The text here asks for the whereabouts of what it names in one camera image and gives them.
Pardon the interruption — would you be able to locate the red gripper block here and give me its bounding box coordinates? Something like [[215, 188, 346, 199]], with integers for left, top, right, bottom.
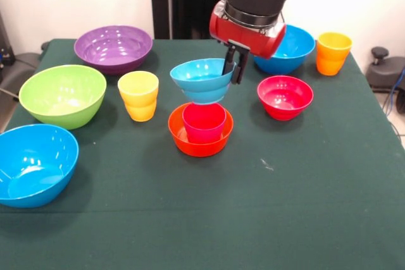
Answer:
[[208, 0, 287, 85]]

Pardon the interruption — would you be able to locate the small blue bowl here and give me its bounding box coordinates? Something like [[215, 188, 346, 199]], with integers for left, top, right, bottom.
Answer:
[[170, 58, 237, 106]]

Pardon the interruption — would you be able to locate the crimson small bowl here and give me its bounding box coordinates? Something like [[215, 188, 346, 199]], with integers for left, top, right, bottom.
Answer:
[[256, 75, 315, 121]]

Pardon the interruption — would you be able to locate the crimson cup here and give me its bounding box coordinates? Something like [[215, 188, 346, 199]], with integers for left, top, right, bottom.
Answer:
[[182, 102, 227, 144]]

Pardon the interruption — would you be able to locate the orange bowl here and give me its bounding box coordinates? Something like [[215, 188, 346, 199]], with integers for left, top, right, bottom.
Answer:
[[167, 102, 234, 158]]

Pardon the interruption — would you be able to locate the large blue bowl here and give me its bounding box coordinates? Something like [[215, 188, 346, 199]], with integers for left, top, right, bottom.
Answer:
[[252, 24, 316, 75], [0, 123, 80, 209]]

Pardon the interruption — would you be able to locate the orange cup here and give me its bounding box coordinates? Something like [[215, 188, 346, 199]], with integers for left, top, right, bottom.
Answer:
[[316, 32, 353, 77]]

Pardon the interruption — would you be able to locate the yellow cup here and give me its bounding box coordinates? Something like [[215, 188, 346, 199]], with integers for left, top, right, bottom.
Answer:
[[117, 71, 159, 123]]

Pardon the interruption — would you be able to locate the large purple bowl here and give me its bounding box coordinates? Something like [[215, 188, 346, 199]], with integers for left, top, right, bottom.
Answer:
[[73, 25, 154, 76]]

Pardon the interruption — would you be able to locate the dark green tablecloth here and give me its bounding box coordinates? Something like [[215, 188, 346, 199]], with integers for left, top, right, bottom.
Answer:
[[0, 38, 405, 270]]

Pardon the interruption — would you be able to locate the black stand base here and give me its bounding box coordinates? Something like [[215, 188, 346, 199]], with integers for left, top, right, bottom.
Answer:
[[366, 46, 405, 94]]

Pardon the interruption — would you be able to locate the large green bowl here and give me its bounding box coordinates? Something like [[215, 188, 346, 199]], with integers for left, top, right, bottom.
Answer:
[[18, 64, 108, 131]]

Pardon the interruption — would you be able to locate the grey stand base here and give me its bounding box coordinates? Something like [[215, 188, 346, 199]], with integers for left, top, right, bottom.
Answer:
[[0, 52, 41, 100]]

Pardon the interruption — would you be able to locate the black equipment box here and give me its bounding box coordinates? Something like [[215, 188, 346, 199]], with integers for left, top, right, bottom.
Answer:
[[0, 10, 16, 77]]

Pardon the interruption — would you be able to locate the blue cable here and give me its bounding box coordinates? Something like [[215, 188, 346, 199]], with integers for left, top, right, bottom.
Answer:
[[383, 67, 405, 116]]

